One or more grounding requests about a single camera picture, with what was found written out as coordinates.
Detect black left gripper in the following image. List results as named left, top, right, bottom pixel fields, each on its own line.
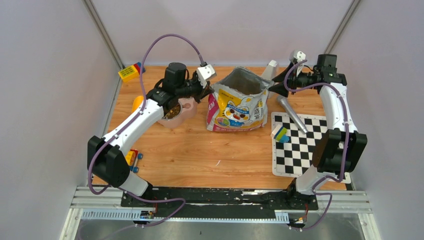
left=174, top=70, right=213, bottom=103

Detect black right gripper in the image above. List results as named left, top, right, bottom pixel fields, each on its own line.
left=268, top=62, right=316, bottom=97

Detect pet food bag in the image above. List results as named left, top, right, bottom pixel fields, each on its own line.
left=206, top=66, right=270, bottom=132

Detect yellow food scoop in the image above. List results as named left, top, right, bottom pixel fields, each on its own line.
left=131, top=95, right=144, bottom=113

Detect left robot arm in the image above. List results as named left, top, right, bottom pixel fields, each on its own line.
left=87, top=62, right=216, bottom=207

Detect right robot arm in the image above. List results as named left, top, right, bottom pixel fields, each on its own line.
left=269, top=51, right=368, bottom=209

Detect white metronome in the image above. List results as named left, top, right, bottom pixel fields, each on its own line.
left=261, top=60, right=279, bottom=99

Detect silver microphone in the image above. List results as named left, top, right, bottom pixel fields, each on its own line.
left=276, top=95, right=308, bottom=134

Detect pink double bowl stand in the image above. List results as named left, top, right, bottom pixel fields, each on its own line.
left=157, top=97, right=198, bottom=129

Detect steel bowl near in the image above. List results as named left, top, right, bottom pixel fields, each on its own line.
left=163, top=103, right=182, bottom=120

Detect green white blue blocks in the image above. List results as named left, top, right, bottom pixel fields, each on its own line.
left=270, top=124, right=290, bottom=144

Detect checkerboard mat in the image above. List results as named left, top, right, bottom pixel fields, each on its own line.
left=271, top=111, right=353, bottom=185

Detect yellow red blue block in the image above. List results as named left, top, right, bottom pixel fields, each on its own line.
left=118, top=62, right=146, bottom=83

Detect yellow red toy block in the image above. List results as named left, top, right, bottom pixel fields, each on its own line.
left=125, top=149, right=144, bottom=174

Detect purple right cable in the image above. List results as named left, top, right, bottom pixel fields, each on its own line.
left=283, top=59, right=350, bottom=232

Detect purple cable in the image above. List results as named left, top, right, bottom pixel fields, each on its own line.
left=87, top=33, right=208, bottom=229
left=283, top=59, right=350, bottom=232

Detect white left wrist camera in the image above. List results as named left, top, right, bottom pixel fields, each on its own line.
left=196, top=64, right=217, bottom=82

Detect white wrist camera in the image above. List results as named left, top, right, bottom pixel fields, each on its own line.
left=196, top=64, right=217, bottom=82
left=289, top=50, right=306, bottom=77

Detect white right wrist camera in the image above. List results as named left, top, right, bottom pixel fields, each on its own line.
left=289, top=50, right=306, bottom=77

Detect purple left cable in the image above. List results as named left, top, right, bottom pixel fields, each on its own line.
left=87, top=33, right=208, bottom=229

